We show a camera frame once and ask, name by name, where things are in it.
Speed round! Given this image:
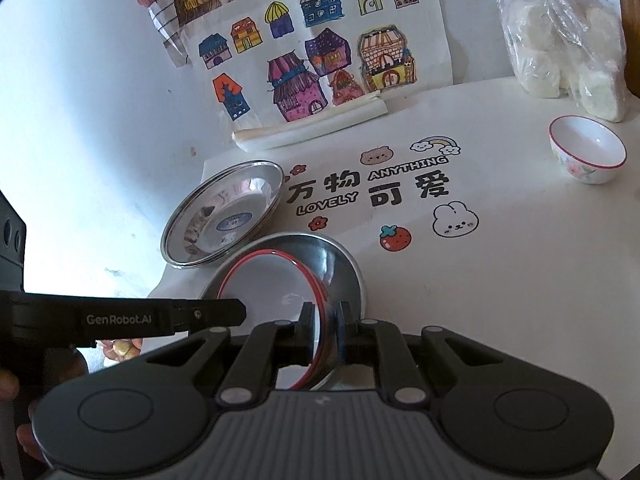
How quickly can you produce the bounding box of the colourful houses drawing paper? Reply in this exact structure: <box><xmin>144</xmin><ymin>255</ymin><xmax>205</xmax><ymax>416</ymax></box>
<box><xmin>180</xmin><ymin>0</ymin><xmax>454</xmax><ymax>144</ymax></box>

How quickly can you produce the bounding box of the person's left hand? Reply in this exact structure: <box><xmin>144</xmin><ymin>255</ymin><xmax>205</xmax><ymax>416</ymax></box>
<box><xmin>1</xmin><ymin>338</ymin><xmax>143</xmax><ymax>463</ymax></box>

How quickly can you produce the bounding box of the stainless steel plate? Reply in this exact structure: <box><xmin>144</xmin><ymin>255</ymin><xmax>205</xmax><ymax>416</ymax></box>
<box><xmin>160</xmin><ymin>160</ymin><xmax>284</xmax><ymax>269</ymax></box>

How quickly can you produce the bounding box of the floral white bowl red rim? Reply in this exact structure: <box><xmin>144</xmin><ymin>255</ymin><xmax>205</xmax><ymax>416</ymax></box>
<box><xmin>548</xmin><ymin>115</ymin><xmax>627</xmax><ymax>185</ymax></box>

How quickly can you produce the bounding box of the plain white bowl red rim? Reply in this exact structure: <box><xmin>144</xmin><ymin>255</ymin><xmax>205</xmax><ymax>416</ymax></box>
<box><xmin>216</xmin><ymin>249</ymin><xmax>329</xmax><ymax>389</ymax></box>

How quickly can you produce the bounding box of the stainless steel bowl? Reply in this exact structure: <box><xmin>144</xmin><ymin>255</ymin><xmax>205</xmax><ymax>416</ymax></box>
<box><xmin>202</xmin><ymin>232</ymin><xmax>366</xmax><ymax>388</ymax></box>

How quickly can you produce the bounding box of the plastic bag of buns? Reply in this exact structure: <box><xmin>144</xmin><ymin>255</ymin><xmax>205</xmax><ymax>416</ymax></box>
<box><xmin>497</xmin><ymin>0</ymin><xmax>627</xmax><ymax>122</ymax></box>

